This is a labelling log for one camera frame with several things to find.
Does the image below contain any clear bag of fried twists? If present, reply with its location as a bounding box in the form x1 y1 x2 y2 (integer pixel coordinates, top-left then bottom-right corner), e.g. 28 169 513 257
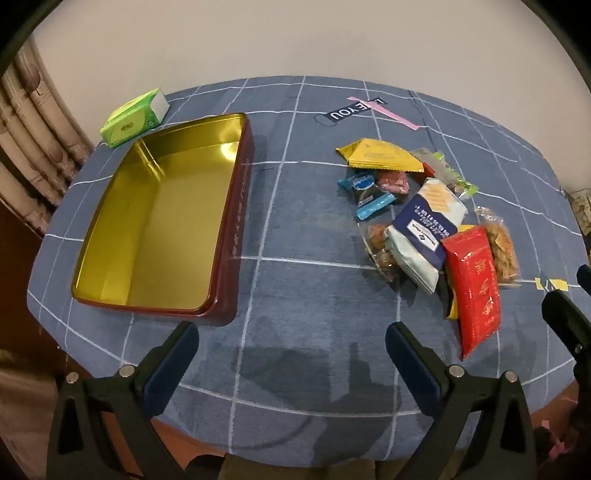
475 206 522 287

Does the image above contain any blue checkered tablecloth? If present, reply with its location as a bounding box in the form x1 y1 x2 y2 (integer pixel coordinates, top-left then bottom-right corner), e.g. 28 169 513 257
25 74 587 462

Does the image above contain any yellow triangular snack packet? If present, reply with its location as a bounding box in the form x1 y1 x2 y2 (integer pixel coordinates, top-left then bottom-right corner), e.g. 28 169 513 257
335 137 424 174

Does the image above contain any light blue candy packet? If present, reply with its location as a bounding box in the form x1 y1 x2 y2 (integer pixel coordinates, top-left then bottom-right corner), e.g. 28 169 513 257
355 193 397 221

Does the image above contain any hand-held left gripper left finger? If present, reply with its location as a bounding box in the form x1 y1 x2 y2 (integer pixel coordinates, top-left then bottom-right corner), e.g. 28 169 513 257
46 320 200 480

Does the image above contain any blue cookie packet white logo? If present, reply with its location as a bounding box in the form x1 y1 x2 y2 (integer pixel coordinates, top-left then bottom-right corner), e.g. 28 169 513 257
338 172 377 192

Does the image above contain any cluttered side shelf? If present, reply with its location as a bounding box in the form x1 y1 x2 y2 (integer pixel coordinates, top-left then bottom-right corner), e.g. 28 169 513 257
566 187 591 241

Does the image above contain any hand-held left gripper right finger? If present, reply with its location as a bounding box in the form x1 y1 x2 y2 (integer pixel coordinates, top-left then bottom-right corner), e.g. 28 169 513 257
385 322 539 480

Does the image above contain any pink patterned candy packet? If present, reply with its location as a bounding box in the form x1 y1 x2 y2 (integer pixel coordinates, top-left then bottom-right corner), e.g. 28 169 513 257
376 170 411 195

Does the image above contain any navy and white cracker packet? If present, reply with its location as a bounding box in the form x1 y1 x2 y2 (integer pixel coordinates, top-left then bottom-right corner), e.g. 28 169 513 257
385 178 468 295

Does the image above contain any clear bag of cookies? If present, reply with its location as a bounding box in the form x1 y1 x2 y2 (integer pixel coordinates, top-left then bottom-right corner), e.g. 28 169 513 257
358 223 402 280

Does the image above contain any green tissue pack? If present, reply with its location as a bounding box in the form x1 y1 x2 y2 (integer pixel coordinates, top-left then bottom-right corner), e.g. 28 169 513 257
100 88 170 148

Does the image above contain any beige patterned curtain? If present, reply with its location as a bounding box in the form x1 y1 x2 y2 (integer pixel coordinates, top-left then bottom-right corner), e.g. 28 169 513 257
0 37 93 236

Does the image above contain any brown cloth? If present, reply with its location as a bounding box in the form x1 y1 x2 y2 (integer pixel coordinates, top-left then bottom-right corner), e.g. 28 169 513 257
0 351 61 462

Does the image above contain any red and gold tin box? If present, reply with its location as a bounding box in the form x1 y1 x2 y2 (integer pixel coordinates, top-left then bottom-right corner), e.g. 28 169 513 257
71 113 252 328

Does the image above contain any brown wooden door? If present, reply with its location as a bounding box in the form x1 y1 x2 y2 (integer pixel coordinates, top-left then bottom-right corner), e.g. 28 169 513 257
0 198 70 370

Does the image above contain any clear packet with green edge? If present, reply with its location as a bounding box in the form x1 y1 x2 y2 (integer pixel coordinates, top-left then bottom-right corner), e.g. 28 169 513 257
431 151 478 199

